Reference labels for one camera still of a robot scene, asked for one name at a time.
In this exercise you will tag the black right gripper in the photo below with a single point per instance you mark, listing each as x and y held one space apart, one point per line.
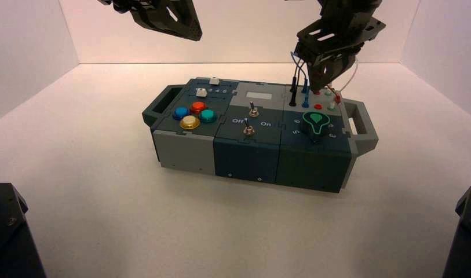
346 27

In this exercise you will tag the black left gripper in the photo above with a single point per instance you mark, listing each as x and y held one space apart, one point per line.
124 3

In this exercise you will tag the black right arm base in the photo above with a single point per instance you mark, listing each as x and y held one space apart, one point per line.
467 238

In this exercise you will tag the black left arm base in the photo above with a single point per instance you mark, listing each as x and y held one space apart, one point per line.
5 238

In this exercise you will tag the dark rotary knob green marker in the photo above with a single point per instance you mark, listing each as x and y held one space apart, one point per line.
316 124

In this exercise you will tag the white slider cap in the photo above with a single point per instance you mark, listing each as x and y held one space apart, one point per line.
214 80
202 92

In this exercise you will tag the red push button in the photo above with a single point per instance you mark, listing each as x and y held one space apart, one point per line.
198 107

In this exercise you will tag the blue push button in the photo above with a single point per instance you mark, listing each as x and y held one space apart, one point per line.
180 112

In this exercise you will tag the teal push button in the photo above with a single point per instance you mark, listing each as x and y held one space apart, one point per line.
208 116

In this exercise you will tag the yellow push button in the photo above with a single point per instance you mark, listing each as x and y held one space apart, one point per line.
190 122

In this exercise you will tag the grey and teal control box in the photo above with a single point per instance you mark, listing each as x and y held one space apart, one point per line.
246 153

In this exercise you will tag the metal toggle switch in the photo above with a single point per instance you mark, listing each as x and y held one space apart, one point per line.
248 129
253 110

